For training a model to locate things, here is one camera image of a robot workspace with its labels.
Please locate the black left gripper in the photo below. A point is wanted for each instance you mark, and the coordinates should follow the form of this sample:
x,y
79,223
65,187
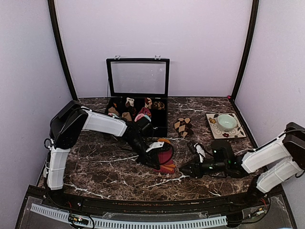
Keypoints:
x,y
151,155

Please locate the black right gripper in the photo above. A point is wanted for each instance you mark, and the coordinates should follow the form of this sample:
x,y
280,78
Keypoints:
x,y
196,169

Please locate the maroon purple orange striped sock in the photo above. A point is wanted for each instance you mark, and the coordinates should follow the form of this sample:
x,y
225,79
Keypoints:
x,y
167,165

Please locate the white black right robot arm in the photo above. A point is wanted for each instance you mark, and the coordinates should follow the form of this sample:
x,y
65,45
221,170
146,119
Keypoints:
x,y
287,150

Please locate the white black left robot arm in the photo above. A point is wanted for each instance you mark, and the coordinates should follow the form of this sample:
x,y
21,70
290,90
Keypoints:
x,y
67,125

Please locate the brown argyle rolled sock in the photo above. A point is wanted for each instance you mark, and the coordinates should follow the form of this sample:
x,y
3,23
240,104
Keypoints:
x,y
183,127

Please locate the pink white rolled sock right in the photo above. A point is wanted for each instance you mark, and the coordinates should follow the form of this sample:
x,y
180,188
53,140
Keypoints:
x,y
139,116

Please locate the pink white rolled sock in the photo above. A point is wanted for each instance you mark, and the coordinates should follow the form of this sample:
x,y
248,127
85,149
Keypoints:
x,y
139,116
113,115

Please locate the maroon teal rolled sock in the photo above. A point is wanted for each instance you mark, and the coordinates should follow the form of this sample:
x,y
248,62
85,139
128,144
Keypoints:
x,y
145,111

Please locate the leopard pattern rolled sock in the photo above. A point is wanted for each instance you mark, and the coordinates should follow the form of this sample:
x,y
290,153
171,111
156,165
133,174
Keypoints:
x,y
158,105

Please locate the brown tan rolled sock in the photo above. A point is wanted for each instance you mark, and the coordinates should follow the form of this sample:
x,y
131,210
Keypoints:
x,y
127,116

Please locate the pale green ceramic bowl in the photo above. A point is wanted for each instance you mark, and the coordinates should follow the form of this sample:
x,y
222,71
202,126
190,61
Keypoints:
x,y
226,122

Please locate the square floral ceramic plate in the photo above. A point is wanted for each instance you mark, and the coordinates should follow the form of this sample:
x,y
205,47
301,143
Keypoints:
x,y
217,133

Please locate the cream brown rolled sock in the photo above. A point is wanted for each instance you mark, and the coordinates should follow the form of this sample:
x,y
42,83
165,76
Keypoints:
x,y
129,102

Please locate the pink white rolled sock left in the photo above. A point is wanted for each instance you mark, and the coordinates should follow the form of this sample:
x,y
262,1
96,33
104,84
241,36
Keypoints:
x,y
113,115

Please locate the black sock organizer box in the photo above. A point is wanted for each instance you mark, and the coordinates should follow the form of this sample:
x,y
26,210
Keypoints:
x,y
141,78

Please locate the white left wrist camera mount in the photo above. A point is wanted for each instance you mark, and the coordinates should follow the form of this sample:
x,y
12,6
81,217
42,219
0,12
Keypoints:
x,y
155,145

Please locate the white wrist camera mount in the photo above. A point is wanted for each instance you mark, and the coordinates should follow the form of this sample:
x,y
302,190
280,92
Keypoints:
x,y
155,145
197,149

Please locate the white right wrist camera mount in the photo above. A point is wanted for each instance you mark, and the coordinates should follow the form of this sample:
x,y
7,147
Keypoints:
x,y
197,149

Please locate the white slotted cable duct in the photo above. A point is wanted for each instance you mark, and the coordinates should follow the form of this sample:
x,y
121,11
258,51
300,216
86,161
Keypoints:
x,y
80,221

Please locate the black front table rail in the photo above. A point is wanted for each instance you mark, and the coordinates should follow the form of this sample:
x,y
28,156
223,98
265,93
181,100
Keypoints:
x,y
98,206

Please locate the black right frame post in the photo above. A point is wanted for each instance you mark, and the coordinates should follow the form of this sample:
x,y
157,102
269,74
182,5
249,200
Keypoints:
x,y
246,51

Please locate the black frame post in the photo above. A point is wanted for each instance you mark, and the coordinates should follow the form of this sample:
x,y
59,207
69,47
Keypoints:
x,y
246,51
60,48

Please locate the black left frame post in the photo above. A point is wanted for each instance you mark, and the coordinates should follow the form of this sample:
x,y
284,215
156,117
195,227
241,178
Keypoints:
x,y
60,48

